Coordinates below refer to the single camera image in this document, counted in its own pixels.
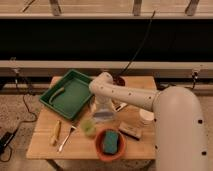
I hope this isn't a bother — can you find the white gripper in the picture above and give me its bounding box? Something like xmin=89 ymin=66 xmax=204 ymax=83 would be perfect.
xmin=95 ymin=95 xmax=115 ymax=117

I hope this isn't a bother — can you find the light blue towel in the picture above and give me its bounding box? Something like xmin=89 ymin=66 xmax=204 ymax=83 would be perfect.
xmin=91 ymin=104 xmax=115 ymax=123

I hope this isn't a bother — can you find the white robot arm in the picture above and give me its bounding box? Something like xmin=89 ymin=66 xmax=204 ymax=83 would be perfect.
xmin=89 ymin=72 xmax=209 ymax=171

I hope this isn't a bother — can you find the green plastic tray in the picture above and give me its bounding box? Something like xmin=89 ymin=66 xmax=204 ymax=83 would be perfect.
xmin=40 ymin=69 xmax=93 ymax=121

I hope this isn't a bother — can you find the green bean in tray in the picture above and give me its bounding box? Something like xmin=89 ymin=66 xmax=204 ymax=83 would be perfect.
xmin=49 ymin=87 xmax=65 ymax=105

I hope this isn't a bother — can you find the green cup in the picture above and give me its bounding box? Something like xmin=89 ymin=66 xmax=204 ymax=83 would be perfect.
xmin=80 ymin=119 xmax=96 ymax=138

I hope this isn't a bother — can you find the wooden table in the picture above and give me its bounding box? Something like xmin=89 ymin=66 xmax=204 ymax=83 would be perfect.
xmin=26 ymin=76 xmax=156 ymax=162

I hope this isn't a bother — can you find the dark brown bowl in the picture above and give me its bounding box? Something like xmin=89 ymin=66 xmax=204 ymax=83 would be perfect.
xmin=113 ymin=76 xmax=125 ymax=86

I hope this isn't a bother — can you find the silver fork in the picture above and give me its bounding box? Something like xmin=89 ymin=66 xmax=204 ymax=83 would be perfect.
xmin=57 ymin=126 xmax=76 ymax=153

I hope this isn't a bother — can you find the green sponge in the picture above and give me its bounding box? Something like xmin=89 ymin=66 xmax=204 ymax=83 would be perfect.
xmin=103 ymin=130 xmax=119 ymax=154

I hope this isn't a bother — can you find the orange bowl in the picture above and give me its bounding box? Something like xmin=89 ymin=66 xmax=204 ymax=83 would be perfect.
xmin=94 ymin=128 xmax=126 ymax=162

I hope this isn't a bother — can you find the wooden block eraser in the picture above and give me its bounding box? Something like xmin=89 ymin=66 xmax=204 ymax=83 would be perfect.
xmin=118 ymin=122 xmax=142 ymax=140

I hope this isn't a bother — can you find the white cup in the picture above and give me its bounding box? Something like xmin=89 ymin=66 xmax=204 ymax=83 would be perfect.
xmin=139 ymin=109 xmax=154 ymax=125

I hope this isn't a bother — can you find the black power adapter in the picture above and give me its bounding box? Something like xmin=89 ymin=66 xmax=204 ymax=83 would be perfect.
xmin=0 ymin=132 xmax=13 ymax=148

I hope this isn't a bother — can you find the white handled brush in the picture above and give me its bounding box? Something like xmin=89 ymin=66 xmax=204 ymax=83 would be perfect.
xmin=115 ymin=103 xmax=127 ymax=112

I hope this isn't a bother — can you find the black cable left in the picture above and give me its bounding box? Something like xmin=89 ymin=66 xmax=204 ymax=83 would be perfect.
xmin=0 ymin=69 xmax=38 ymax=163

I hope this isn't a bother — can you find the black hanging cable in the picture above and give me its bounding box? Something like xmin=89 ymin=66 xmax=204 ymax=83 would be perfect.
xmin=118 ymin=9 xmax=157 ymax=77

